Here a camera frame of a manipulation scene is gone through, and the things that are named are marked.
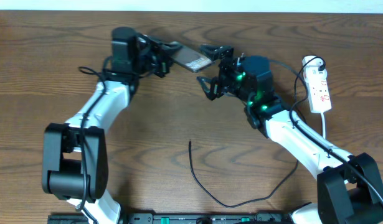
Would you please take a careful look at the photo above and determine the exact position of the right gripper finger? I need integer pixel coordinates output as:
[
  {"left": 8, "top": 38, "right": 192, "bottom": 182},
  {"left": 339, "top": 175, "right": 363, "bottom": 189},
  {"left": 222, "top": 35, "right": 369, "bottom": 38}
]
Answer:
[
  {"left": 199, "top": 44, "right": 234, "bottom": 61},
  {"left": 197, "top": 76, "right": 224, "bottom": 101}
]

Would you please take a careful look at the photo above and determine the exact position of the bronze Galaxy smartphone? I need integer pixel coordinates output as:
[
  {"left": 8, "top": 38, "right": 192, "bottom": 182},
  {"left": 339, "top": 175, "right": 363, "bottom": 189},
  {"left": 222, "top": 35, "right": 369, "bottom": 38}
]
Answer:
[{"left": 172, "top": 45, "right": 214, "bottom": 73}]

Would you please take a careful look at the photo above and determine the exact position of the black USB charging cable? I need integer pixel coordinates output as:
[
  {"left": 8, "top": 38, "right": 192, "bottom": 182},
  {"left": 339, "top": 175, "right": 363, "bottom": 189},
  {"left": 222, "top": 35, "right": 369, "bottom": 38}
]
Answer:
[{"left": 187, "top": 56, "right": 327, "bottom": 208}]

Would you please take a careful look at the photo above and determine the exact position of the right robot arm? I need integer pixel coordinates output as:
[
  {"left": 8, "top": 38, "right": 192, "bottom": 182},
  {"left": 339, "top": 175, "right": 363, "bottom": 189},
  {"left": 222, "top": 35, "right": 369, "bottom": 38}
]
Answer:
[{"left": 198, "top": 45, "right": 383, "bottom": 223}]

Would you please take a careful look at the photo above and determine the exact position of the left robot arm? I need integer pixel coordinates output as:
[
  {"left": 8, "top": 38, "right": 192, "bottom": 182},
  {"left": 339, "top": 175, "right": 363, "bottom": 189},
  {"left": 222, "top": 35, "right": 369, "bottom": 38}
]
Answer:
[{"left": 42, "top": 27, "right": 182, "bottom": 223}]

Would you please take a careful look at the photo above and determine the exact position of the white power strip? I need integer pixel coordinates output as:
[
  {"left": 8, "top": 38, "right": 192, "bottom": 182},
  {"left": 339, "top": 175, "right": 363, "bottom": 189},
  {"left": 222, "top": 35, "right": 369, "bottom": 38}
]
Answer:
[{"left": 303, "top": 67, "right": 332, "bottom": 113}]

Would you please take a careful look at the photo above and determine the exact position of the white power strip cord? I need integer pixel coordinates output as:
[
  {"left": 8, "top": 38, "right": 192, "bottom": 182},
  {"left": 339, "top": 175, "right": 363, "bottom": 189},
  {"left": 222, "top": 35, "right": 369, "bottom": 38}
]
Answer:
[{"left": 320, "top": 112, "right": 328, "bottom": 140}]

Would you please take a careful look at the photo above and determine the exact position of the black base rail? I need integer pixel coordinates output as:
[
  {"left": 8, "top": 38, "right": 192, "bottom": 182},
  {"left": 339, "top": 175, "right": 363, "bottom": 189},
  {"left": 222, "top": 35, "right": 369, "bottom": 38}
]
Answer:
[{"left": 47, "top": 212, "right": 295, "bottom": 224}]

